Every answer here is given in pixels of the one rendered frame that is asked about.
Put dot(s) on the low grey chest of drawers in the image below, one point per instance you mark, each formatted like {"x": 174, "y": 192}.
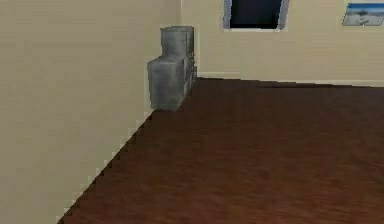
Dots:
{"x": 166, "y": 83}

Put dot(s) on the dark window with grey frame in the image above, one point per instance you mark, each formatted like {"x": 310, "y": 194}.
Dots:
{"x": 255, "y": 13}

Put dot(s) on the blue framed wall picture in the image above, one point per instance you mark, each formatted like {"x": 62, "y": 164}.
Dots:
{"x": 364, "y": 14}

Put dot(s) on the tall grey chest of drawers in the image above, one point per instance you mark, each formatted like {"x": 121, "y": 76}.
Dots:
{"x": 176, "y": 41}

